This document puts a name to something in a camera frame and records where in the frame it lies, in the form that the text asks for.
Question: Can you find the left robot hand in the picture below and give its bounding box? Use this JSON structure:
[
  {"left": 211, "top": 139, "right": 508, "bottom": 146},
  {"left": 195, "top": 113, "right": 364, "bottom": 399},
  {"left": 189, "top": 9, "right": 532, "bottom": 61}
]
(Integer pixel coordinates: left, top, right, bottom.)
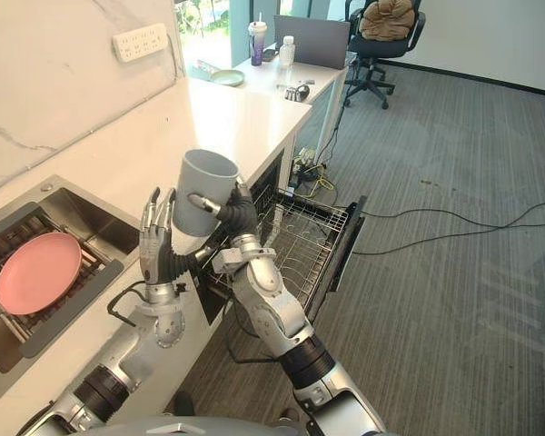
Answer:
[{"left": 138, "top": 186, "right": 210, "bottom": 288}]

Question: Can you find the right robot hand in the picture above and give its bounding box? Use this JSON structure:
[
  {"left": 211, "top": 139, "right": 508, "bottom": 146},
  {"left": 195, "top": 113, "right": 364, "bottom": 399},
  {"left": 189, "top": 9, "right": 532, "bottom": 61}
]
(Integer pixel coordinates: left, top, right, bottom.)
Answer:
[{"left": 186, "top": 177, "right": 261, "bottom": 239}]

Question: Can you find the grey cup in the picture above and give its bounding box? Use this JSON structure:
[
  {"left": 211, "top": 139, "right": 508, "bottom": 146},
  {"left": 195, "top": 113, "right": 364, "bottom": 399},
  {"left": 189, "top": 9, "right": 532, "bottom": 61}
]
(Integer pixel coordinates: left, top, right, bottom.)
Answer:
[{"left": 171, "top": 148, "right": 240, "bottom": 238}]

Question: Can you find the stainless steel sink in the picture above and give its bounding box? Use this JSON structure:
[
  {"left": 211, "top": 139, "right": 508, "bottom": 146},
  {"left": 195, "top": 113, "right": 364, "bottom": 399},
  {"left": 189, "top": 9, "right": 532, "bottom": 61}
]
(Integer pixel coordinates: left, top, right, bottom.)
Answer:
[{"left": 0, "top": 174, "right": 143, "bottom": 375}]

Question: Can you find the black dishwasher door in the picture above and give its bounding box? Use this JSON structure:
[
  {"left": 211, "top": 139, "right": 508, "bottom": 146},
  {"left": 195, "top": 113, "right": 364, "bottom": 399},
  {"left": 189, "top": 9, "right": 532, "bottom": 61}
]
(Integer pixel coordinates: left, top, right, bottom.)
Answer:
[{"left": 302, "top": 194, "right": 369, "bottom": 322}]

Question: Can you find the dark sink drain rack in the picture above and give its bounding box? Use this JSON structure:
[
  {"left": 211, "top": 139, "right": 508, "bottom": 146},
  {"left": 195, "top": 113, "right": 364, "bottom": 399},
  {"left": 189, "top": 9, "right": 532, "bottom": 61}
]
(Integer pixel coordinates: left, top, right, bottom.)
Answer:
[{"left": 0, "top": 202, "right": 126, "bottom": 360}]

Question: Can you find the purple drink cup with straw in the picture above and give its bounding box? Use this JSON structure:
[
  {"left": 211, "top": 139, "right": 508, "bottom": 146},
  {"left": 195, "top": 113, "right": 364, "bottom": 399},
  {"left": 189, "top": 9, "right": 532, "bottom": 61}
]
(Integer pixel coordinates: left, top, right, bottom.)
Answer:
[{"left": 247, "top": 7, "right": 266, "bottom": 67}]

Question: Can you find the white kitchen counter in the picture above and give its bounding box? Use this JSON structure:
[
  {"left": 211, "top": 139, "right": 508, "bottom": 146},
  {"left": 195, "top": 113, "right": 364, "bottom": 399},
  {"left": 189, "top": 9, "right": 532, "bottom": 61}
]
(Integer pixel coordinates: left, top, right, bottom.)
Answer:
[{"left": 0, "top": 76, "right": 313, "bottom": 436}]

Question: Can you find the floor power strip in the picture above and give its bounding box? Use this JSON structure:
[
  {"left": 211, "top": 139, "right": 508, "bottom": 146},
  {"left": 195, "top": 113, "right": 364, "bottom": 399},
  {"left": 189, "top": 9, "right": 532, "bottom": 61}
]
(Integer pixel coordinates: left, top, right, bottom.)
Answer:
[{"left": 292, "top": 146, "right": 318, "bottom": 175}]

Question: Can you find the pink plate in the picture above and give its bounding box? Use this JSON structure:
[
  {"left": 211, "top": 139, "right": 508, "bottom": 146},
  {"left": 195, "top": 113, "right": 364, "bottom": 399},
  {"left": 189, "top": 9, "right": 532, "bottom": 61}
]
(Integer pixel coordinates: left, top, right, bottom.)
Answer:
[{"left": 0, "top": 232, "right": 84, "bottom": 316}]

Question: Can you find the spare robot hand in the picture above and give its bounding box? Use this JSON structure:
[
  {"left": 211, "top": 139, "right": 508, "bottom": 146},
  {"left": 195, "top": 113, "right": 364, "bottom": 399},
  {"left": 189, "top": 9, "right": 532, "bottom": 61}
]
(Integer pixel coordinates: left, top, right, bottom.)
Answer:
[{"left": 284, "top": 84, "right": 311, "bottom": 103}]

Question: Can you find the green plate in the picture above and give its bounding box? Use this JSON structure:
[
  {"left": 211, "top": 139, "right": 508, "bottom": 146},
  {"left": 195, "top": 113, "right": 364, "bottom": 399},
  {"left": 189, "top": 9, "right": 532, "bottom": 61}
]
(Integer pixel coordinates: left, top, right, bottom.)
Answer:
[{"left": 209, "top": 67, "right": 246, "bottom": 87}]

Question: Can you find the white desk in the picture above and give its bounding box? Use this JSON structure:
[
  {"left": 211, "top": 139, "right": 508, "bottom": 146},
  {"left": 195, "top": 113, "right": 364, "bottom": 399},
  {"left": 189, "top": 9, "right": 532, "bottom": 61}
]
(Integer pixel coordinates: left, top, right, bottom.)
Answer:
[{"left": 233, "top": 44, "right": 349, "bottom": 165}]

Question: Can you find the clear plastic bottle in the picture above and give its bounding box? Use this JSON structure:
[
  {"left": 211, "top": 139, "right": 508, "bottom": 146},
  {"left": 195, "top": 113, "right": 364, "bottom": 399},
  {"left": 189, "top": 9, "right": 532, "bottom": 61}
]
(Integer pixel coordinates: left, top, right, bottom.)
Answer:
[{"left": 278, "top": 35, "right": 297, "bottom": 69}]

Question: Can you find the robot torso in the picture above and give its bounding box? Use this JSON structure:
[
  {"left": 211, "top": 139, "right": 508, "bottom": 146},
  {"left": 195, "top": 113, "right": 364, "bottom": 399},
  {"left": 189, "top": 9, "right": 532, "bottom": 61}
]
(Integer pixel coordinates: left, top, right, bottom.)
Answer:
[{"left": 84, "top": 415, "right": 310, "bottom": 436}]

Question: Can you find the grey laptop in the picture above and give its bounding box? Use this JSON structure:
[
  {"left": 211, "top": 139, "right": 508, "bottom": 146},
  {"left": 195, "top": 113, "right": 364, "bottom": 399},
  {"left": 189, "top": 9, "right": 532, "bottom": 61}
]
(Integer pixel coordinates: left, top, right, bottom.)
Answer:
[{"left": 272, "top": 14, "right": 352, "bottom": 71}]

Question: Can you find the white power strip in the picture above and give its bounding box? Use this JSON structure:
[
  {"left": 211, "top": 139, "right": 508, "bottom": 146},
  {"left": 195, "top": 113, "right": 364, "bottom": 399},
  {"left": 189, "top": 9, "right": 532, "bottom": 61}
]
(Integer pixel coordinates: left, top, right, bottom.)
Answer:
[{"left": 112, "top": 23, "right": 170, "bottom": 63}]

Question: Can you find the black office chair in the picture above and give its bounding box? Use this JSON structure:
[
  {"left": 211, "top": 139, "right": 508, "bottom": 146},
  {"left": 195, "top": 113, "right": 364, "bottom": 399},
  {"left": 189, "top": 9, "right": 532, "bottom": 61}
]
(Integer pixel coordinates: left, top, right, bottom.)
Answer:
[{"left": 342, "top": 0, "right": 427, "bottom": 111}]

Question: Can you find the brown cushion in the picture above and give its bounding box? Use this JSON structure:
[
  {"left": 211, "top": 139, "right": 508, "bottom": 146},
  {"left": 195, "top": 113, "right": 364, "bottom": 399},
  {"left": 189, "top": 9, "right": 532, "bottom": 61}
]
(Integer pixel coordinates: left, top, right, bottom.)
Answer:
[{"left": 359, "top": 0, "right": 417, "bottom": 41}]

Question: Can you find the wire dishwasher rack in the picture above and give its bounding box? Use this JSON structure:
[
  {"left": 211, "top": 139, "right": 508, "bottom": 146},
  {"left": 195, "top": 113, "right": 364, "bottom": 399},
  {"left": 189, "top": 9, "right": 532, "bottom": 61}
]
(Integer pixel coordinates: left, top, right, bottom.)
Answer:
[{"left": 199, "top": 181, "right": 350, "bottom": 314}]

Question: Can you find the yellow cable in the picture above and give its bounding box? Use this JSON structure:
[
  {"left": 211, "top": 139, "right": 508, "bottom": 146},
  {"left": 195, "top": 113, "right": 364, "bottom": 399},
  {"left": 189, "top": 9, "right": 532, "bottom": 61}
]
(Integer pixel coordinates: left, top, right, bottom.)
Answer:
[{"left": 306, "top": 163, "right": 336, "bottom": 197}]

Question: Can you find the black floor cable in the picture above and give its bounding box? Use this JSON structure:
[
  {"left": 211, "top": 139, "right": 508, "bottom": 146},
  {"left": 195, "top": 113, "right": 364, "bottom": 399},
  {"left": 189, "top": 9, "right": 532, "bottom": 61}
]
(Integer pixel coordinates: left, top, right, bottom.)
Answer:
[{"left": 350, "top": 201, "right": 545, "bottom": 256}]

